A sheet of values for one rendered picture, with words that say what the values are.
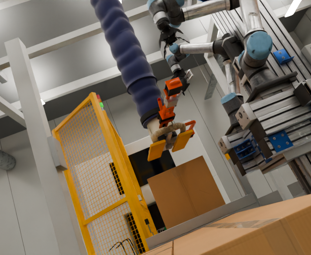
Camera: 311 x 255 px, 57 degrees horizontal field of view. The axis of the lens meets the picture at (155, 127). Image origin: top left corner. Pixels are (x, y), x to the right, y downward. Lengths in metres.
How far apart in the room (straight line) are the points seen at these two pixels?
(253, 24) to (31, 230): 10.76
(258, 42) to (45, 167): 2.06
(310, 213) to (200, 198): 1.33
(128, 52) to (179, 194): 1.06
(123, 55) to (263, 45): 1.07
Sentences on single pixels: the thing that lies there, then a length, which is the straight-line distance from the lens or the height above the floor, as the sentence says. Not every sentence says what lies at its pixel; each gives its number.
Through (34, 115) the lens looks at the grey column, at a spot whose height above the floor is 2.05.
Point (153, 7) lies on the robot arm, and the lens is 1.65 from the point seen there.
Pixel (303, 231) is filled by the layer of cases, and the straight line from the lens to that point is 0.61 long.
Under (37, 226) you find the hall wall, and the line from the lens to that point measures 11.50.
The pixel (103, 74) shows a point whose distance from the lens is 10.16.
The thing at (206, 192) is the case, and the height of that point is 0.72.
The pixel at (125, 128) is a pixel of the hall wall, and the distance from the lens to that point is 11.41.
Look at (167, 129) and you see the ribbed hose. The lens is 1.81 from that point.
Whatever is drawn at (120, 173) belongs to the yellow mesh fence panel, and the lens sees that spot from 2.66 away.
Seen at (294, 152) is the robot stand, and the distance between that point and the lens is 1.59.
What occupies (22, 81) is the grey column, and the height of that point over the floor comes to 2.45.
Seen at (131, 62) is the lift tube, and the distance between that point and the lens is 2.13.
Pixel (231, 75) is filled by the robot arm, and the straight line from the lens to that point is 2.23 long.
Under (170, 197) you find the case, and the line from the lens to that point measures 1.90.
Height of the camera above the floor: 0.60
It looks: 19 degrees up
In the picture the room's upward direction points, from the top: 23 degrees counter-clockwise
